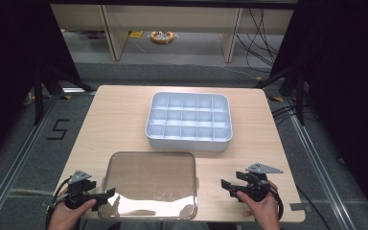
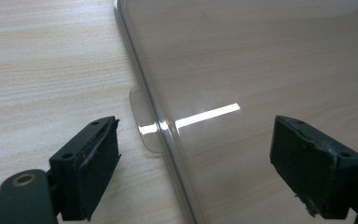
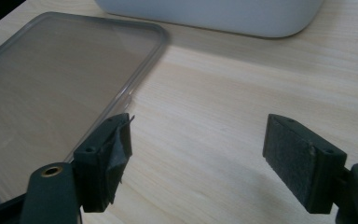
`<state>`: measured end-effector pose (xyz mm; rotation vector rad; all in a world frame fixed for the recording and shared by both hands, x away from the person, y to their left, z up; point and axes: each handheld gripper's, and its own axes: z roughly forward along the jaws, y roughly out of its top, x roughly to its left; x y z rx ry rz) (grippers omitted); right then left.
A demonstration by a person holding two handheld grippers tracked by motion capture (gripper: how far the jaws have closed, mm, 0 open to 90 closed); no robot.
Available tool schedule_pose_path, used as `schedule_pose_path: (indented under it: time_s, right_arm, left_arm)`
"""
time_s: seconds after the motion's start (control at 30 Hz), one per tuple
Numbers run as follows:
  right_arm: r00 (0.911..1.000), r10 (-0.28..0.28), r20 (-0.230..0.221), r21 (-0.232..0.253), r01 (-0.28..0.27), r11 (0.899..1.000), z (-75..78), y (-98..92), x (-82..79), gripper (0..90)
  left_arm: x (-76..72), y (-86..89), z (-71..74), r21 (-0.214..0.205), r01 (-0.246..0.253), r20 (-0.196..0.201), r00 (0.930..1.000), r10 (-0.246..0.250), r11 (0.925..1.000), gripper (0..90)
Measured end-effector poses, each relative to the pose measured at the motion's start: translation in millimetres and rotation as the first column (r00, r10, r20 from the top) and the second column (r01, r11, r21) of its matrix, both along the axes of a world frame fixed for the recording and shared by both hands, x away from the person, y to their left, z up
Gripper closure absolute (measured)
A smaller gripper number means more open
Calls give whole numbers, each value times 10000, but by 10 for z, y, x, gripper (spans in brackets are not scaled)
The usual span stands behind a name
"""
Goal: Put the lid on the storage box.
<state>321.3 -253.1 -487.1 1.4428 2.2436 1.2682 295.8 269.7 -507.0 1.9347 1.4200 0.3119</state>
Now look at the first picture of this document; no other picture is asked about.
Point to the black curtain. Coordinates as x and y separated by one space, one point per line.
348 80
9 64

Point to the white divided storage box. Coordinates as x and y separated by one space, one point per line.
189 121

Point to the person's right hand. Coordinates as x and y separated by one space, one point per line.
263 209

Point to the aluminium floor rail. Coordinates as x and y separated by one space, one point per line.
319 166
19 156

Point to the yellow tape roll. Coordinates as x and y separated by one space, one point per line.
162 37

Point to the white desk frame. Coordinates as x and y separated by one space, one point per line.
172 17

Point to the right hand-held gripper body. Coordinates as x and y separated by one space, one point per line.
256 187

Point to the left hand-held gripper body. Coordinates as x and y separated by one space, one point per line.
76 191

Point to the person's left hand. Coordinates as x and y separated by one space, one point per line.
66 215

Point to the black metal stand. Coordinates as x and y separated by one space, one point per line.
39 96
299 96

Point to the clear plastic box lid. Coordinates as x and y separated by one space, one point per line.
150 179

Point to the yellow flat packet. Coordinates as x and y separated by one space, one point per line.
136 34

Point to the grey tape piece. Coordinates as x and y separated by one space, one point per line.
297 206

